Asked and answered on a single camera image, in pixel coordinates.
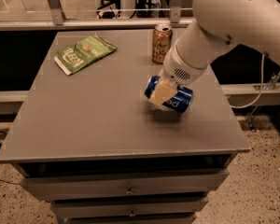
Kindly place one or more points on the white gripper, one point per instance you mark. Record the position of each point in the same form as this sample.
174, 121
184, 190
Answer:
178, 68

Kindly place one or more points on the blue pepsi can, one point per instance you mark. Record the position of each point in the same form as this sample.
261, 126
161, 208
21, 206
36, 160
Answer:
180, 102

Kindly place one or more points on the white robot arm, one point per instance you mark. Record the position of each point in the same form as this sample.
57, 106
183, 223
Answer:
218, 26

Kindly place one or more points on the gold soda can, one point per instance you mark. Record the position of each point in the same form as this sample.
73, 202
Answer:
161, 42

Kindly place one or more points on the green chip bag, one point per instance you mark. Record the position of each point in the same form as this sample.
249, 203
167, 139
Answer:
84, 53

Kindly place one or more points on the grey drawer cabinet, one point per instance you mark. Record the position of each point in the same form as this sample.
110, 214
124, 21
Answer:
99, 122

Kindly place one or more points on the top grey drawer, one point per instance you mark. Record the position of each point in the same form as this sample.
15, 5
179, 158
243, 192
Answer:
124, 185

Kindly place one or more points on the grey drawer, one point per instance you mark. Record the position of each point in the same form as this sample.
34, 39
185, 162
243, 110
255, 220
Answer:
130, 207
124, 185

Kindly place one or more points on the metal railing frame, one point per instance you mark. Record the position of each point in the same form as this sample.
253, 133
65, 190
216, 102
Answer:
24, 15

